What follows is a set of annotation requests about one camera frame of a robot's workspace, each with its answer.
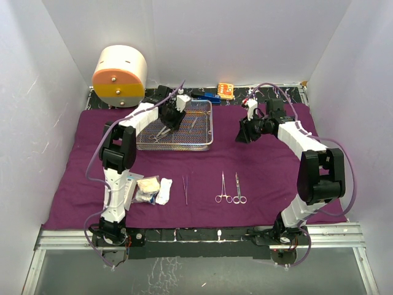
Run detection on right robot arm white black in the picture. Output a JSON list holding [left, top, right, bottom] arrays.
[[235, 98, 346, 244]]

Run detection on metal forceps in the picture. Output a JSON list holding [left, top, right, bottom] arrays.
[[149, 130, 171, 143], [215, 172, 233, 203]]

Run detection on metal surgical scissors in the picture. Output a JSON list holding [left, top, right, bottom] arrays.
[[233, 173, 247, 204]]

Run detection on purple cloth wrap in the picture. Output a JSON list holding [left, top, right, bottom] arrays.
[[41, 103, 348, 230]]

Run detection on small blue white packet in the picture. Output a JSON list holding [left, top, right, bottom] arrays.
[[131, 189, 159, 205]]

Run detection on beige bandage roll packet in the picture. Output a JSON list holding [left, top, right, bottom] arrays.
[[137, 176, 160, 193]]

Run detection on round white drawer box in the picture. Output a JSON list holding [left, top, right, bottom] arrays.
[[92, 45, 147, 108]]

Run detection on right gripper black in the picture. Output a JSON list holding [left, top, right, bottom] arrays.
[[236, 112, 271, 144]]

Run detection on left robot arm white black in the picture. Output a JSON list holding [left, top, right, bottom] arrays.
[[96, 86, 191, 245]]

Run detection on black base frame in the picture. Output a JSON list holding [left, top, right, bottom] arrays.
[[88, 224, 309, 263]]

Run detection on blue black stapler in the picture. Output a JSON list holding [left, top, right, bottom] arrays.
[[191, 91, 221, 105]]

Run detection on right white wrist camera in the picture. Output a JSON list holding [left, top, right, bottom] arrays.
[[241, 98, 258, 121]]

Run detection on orange small box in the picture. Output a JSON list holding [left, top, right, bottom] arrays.
[[217, 82, 234, 100]]

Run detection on thin metal tweezers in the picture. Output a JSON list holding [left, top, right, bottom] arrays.
[[182, 175, 188, 205]]

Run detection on wire mesh metal tray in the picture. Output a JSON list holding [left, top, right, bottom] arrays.
[[136, 100, 214, 151]]

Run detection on wide metal tweezers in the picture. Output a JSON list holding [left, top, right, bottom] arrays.
[[188, 117, 198, 133]]

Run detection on white gauze packet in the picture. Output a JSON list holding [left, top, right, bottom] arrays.
[[124, 172, 144, 211]]

